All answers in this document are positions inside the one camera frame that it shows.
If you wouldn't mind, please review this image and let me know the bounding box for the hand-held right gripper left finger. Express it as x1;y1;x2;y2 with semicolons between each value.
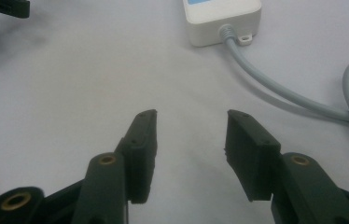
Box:
71;108;159;224

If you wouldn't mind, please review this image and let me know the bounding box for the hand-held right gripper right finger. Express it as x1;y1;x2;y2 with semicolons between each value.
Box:
224;108;349;224

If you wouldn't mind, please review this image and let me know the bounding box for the white plastic box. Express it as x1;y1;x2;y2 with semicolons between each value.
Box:
181;0;262;48

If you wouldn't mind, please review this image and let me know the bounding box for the grey cable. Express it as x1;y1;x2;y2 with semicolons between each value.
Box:
218;23;349;150

